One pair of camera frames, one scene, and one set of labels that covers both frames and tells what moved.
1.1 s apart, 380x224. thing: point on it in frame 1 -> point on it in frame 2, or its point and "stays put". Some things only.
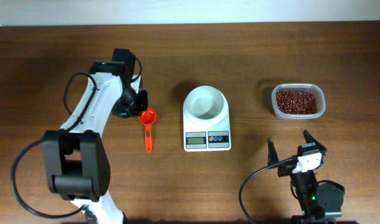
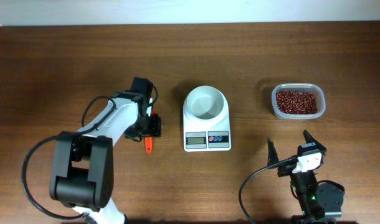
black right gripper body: (285, 170) stays put
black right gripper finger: (272, 155) stays put
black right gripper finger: (309, 138) stays put
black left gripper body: (133, 103) -> (150, 127)
